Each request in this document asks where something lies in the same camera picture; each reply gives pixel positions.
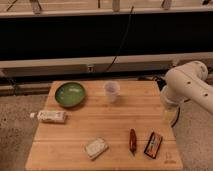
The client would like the white sponge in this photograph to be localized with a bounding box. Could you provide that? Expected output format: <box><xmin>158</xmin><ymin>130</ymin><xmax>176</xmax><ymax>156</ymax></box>
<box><xmin>85</xmin><ymin>138</ymin><xmax>109</xmax><ymax>160</ymax></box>

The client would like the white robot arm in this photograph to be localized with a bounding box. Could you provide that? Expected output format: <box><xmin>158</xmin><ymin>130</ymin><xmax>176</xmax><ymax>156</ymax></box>
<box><xmin>160</xmin><ymin>61</ymin><xmax>213</xmax><ymax>126</ymax></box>

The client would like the white ceramic cup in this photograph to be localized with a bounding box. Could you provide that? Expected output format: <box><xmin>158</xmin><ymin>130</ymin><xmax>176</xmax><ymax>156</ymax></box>
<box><xmin>104</xmin><ymin>81</ymin><xmax>120</xmax><ymax>103</ymax></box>

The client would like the green bowl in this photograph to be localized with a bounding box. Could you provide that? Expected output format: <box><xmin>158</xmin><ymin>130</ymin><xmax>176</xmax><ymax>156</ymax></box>
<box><xmin>55</xmin><ymin>82</ymin><xmax>86</xmax><ymax>107</ymax></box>

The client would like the wooden board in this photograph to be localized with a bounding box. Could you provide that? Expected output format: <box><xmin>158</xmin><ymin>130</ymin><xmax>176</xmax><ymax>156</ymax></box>
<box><xmin>26</xmin><ymin>81</ymin><xmax>183</xmax><ymax>171</ymax></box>

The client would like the red pocket knife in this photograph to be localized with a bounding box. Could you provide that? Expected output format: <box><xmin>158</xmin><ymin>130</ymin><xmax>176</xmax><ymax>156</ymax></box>
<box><xmin>129</xmin><ymin>129</ymin><xmax>137</xmax><ymax>156</ymax></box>

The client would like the white tube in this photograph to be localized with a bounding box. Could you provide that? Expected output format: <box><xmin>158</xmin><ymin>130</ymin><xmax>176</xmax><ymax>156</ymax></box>
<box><xmin>30</xmin><ymin>110</ymin><xmax>67</xmax><ymax>123</ymax></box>

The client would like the black hanging cable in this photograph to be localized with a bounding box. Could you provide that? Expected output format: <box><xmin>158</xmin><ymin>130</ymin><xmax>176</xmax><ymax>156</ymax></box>
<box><xmin>104</xmin><ymin>5</ymin><xmax>135</xmax><ymax>73</ymax></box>

